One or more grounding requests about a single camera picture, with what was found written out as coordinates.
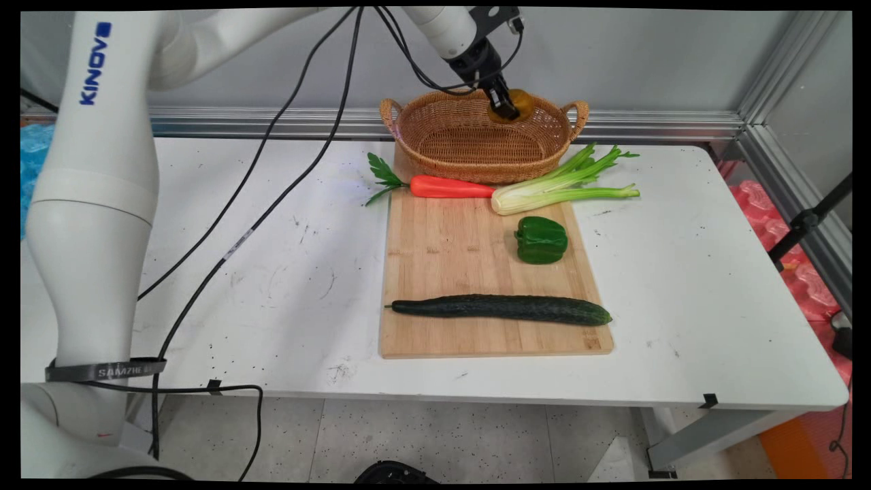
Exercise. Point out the black tripod stand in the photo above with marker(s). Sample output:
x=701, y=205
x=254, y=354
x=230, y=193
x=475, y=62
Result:
x=803, y=221

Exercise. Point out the woven wicker basket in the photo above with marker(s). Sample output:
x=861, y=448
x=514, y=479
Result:
x=463, y=143

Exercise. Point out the black table edge clip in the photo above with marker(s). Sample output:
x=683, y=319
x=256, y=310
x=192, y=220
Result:
x=215, y=386
x=710, y=401

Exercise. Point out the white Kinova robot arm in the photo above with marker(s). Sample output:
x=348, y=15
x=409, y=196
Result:
x=92, y=238

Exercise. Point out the slanted aluminium frame rail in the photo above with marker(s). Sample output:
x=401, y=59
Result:
x=793, y=197

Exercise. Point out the grey metal table leg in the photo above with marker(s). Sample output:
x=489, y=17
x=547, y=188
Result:
x=139, y=425
x=714, y=435

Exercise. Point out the bamboo cutting board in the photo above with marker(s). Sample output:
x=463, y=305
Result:
x=463, y=272

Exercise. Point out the green toy bell pepper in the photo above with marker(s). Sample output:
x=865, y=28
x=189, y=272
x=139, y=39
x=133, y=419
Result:
x=542, y=241

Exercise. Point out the horizontal aluminium frame rail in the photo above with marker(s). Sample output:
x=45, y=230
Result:
x=646, y=126

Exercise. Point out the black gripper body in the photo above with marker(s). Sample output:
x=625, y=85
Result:
x=476, y=64

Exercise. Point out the black round object on floor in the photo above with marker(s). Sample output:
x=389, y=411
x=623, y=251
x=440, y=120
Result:
x=395, y=471

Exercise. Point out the dark green toy cucumber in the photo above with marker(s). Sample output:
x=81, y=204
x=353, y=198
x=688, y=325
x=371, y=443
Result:
x=503, y=308

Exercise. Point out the orange floor mat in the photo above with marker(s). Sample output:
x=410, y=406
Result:
x=796, y=449

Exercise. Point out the green toy celery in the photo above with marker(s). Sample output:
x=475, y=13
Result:
x=537, y=196

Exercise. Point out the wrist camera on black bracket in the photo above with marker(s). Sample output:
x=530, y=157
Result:
x=493, y=17

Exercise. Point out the red foam mat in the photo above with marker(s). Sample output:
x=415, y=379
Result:
x=810, y=292

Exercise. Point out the small black box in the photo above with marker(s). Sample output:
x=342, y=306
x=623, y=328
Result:
x=842, y=340

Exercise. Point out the blue foam mat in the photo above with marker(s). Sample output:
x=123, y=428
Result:
x=33, y=163

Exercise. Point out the upright aluminium frame post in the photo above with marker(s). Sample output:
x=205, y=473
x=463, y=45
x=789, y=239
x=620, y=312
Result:
x=789, y=68

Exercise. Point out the brown toy potato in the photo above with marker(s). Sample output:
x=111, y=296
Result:
x=524, y=103

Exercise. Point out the orange toy carrot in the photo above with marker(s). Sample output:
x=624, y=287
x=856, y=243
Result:
x=449, y=187

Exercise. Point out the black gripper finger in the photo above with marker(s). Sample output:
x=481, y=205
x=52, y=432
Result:
x=505, y=102

